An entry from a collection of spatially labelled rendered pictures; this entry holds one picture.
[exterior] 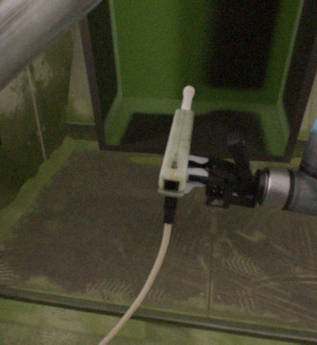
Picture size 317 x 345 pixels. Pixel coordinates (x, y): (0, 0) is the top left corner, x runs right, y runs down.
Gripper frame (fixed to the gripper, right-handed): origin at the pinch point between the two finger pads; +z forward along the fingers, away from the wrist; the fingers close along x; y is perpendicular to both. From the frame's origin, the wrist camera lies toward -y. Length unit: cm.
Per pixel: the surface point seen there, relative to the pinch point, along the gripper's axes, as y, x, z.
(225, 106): 11, 62, -16
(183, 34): -13, 62, 4
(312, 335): 52, 0, -50
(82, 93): 43, 125, 59
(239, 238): 56, 40, -31
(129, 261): 60, 23, 10
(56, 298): 62, 3, 30
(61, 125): 57, 110, 67
